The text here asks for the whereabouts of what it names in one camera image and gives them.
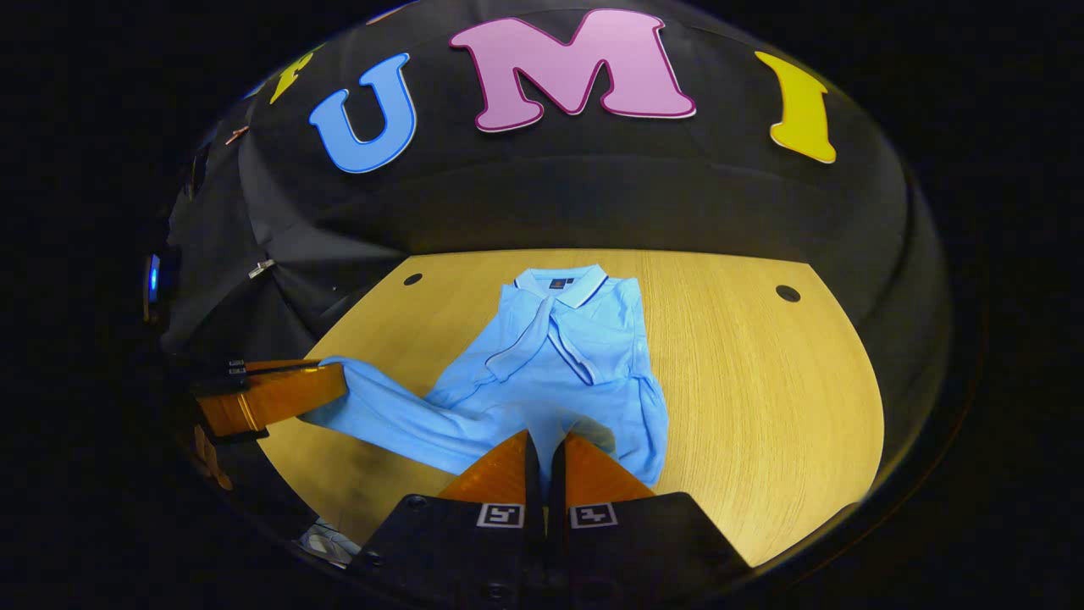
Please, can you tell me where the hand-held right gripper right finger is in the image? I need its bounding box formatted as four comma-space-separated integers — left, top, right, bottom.
546, 432, 753, 598

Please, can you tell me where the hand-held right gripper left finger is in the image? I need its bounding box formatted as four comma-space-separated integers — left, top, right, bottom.
351, 428, 543, 598

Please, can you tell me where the light blue T-shirt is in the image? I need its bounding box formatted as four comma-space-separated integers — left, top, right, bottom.
301, 264, 670, 492

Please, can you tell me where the black device with blue light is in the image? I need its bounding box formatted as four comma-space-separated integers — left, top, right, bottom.
141, 248, 183, 327

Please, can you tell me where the grey sneaker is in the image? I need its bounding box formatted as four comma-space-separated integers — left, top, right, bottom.
296, 518, 363, 570

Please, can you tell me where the black backdrop cloth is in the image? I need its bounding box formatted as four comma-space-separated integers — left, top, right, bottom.
161, 0, 949, 357

